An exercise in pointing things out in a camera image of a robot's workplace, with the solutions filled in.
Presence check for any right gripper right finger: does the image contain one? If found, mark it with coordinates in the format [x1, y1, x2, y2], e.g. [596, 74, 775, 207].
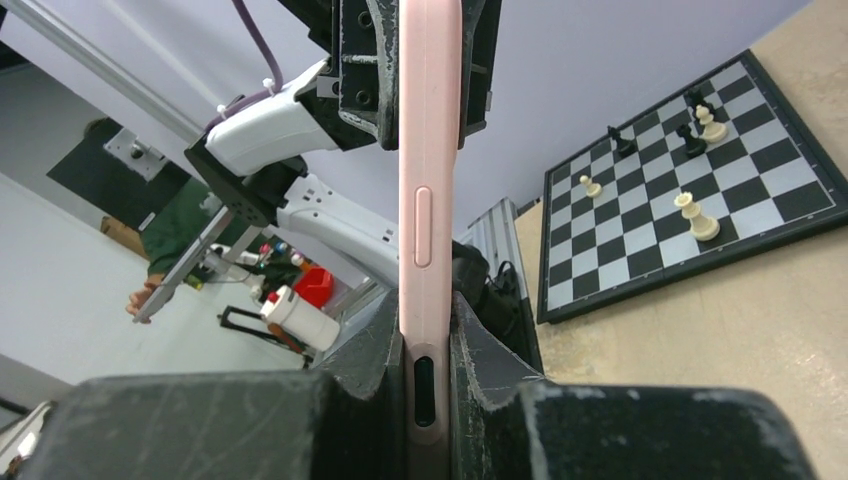
[450, 295, 817, 479]

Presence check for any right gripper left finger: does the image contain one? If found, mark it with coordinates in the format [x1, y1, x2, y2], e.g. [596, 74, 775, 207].
[20, 292, 404, 479]

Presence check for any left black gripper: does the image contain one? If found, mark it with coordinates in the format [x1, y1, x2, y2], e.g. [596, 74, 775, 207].
[283, 0, 502, 151]

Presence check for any pink phone case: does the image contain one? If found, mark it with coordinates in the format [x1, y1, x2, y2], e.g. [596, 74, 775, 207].
[398, 1, 463, 479]

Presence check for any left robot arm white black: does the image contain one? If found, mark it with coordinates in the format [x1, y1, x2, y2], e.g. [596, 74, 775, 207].
[185, 1, 502, 291]

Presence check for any white cylinder bottle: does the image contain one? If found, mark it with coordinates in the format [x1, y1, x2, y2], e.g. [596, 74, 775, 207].
[259, 286, 340, 352]

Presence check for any red box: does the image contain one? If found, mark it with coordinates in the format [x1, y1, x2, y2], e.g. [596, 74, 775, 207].
[293, 266, 335, 310]

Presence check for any person in green shirt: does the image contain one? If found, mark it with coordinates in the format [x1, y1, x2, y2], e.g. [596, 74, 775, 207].
[86, 117, 230, 326]

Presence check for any white chess pawn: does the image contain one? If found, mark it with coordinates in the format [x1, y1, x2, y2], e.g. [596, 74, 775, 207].
[579, 175, 603, 199]

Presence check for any black chess bishop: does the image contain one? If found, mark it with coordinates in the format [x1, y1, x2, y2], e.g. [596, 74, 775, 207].
[607, 125, 638, 158]

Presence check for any white chess rook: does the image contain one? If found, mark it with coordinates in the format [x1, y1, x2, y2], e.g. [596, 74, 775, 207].
[674, 192, 720, 242]

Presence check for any black chess piece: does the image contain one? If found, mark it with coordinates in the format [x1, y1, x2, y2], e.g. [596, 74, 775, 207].
[675, 124, 708, 159]

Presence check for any black white chessboard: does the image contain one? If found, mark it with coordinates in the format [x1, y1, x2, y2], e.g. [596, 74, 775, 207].
[537, 51, 847, 323]

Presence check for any white chess piece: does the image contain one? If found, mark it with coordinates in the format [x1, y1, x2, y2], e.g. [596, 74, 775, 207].
[695, 104, 728, 144]

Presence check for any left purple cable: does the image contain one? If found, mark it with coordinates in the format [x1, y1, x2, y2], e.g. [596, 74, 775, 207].
[201, 0, 286, 134]

